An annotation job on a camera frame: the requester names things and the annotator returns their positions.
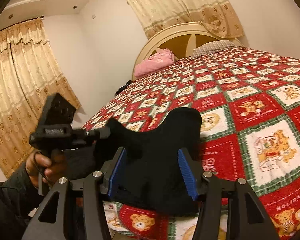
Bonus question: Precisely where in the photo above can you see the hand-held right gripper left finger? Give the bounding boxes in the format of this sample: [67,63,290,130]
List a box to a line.
[21,147,127,240]

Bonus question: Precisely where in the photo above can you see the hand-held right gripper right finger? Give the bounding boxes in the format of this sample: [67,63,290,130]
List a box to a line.
[177,148,280,240]

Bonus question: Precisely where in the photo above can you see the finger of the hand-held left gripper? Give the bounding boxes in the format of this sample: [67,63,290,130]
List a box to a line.
[86,126,113,142]

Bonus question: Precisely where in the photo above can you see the black pants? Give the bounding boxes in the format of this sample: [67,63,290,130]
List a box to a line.
[62,107,203,217]

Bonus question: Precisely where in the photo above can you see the person's left forearm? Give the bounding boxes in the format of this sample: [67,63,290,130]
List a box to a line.
[0,165,44,240]

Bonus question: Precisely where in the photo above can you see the person's left hand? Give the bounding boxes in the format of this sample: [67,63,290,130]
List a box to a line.
[25,151,68,188]

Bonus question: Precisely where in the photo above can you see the beige flowered curtain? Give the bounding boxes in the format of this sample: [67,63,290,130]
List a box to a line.
[0,19,81,178]
[115,0,244,40]

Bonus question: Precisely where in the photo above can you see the pink folded blanket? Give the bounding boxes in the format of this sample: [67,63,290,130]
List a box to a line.
[134,48,175,78]

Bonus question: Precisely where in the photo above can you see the red teddy bear printed bedspread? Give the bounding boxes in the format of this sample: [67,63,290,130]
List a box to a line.
[81,46,300,240]

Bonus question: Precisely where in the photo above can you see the dark curtain rod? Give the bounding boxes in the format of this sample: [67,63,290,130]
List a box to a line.
[0,16,45,37]

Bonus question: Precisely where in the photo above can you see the cream and tan bed headboard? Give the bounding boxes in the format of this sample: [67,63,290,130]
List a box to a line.
[131,22,243,80]

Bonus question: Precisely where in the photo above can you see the striped pillow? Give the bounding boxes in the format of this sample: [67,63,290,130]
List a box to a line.
[192,40,237,57]

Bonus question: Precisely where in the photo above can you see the black cable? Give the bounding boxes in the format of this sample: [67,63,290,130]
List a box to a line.
[33,151,53,184]

